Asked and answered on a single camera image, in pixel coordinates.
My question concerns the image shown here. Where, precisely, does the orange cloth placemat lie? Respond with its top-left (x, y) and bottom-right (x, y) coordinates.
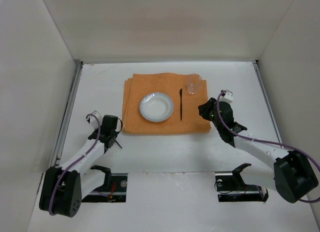
top-left (122, 73), bottom-right (211, 135)

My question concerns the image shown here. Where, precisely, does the clear plastic cup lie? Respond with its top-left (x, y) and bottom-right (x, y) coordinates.
top-left (187, 73), bottom-right (202, 95)

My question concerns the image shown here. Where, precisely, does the black plastic knife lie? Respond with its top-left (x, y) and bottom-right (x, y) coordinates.
top-left (179, 88), bottom-right (183, 121)

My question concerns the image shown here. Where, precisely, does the white bowl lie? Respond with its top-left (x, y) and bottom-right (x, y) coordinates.
top-left (139, 92), bottom-right (174, 123)

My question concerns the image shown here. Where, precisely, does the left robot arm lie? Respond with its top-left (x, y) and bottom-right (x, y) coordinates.
top-left (39, 111), bottom-right (123, 218)

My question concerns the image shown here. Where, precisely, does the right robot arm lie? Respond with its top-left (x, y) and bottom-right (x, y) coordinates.
top-left (198, 98), bottom-right (319, 204)

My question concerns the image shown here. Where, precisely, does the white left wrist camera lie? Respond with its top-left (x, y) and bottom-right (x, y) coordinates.
top-left (85, 110), bottom-right (103, 126)

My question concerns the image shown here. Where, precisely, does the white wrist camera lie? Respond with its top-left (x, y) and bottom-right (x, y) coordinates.
top-left (85, 110), bottom-right (103, 126)
top-left (220, 90), bottom-right (234, 104)

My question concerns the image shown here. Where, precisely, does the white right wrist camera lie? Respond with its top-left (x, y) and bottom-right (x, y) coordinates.
top-left (220, 90), bottom-right (234, 104)

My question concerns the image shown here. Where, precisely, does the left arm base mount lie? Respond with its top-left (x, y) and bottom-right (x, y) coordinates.
top-left (82, 173), bottom-right (128, 203)

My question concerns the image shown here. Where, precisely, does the right aluminium frame rail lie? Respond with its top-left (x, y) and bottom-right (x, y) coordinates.
top-left (252, 60), bottom-right (282, 143)

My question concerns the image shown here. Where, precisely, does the aluminium frame rail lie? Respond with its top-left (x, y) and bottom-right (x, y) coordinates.
top-left (252, 60), bottom-right (282, 143)
top-left (48, 59), bottom-right (83, 167)

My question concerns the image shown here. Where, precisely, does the left aluminium frame rail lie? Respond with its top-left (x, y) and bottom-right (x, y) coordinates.
top-left (48, 59), bottom-right (83, 167)

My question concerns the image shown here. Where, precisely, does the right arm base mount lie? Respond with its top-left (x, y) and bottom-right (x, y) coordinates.
top-left (214, 172), bottom-right (269, 203)

